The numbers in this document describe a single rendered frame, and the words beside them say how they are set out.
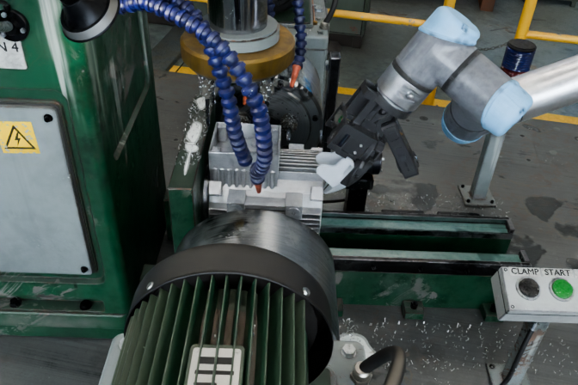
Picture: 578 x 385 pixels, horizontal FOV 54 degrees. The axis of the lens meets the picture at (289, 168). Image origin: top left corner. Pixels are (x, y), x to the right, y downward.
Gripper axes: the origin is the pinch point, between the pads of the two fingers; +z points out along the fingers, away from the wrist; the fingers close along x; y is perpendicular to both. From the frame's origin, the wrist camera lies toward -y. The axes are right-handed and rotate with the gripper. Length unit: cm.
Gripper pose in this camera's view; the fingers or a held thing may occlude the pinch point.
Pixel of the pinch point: (331, 188)
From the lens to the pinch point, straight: 99.8
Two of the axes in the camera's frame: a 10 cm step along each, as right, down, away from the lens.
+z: -5.3, 6.8, 5.0
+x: -0.1, 5.9, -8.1
